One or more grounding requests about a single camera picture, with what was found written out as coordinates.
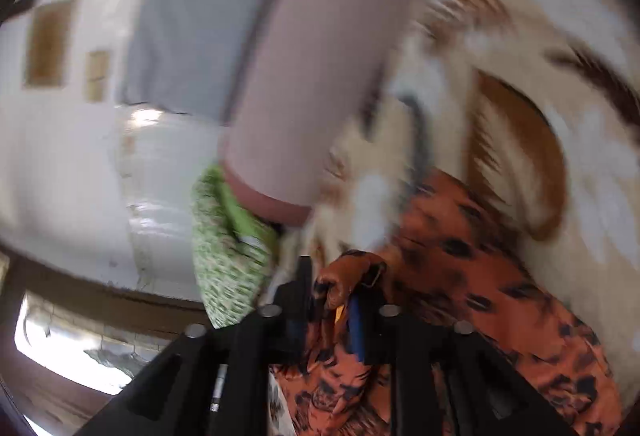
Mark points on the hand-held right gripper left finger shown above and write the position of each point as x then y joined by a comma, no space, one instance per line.
293,316

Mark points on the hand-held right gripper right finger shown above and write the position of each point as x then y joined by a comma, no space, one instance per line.
356,327

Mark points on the orange floral cloth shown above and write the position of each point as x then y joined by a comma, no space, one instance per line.
450,256

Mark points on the green patterned pillow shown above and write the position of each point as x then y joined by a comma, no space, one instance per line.
220,256

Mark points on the white glossy panel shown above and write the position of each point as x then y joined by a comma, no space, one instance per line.
155,196

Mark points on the pink bolster pillow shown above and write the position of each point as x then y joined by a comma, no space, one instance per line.
320,65

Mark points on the grey pillow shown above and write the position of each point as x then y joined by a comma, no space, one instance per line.
200,15

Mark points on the leaf printed beige blanket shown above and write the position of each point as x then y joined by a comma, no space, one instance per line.
575,40

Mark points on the dark wooden bed frame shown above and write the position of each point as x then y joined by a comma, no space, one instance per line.
75,291

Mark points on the brown wall niche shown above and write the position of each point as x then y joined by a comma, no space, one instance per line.
50,43
96,75

